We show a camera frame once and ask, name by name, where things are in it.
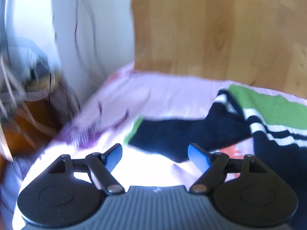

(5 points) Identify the green navy white striped sweater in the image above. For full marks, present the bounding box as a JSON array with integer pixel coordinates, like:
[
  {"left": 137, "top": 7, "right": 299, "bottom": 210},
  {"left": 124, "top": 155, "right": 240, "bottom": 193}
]
[{"left": 125, "top": 85, "right": 306, "bottom": 229}]

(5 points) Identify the pink deer print bedsheet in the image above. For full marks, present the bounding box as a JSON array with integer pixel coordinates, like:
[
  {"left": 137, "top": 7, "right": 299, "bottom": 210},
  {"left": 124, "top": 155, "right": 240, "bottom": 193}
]
[{"left": 0, "top": 62, "right": 307, "bottom": 230}]

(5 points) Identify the cluttered wooden nightstand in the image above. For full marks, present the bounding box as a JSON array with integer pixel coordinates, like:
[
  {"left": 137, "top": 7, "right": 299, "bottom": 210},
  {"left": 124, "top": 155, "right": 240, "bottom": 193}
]
[{"left": 1, "top": 40, "right": 80, "bottom": 161}]

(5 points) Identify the wooden headboard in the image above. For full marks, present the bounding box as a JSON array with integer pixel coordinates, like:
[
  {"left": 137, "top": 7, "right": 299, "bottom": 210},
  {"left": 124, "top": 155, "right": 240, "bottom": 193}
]
[{"left": 132, "top": 0, "right": 306, "bottom": 98}]

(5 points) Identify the grey wall cable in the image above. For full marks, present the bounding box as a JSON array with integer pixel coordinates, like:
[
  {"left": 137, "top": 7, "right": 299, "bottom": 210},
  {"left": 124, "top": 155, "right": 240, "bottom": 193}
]
[{"left": 72, "top": 0, "right": 106, "bottom": 82}]

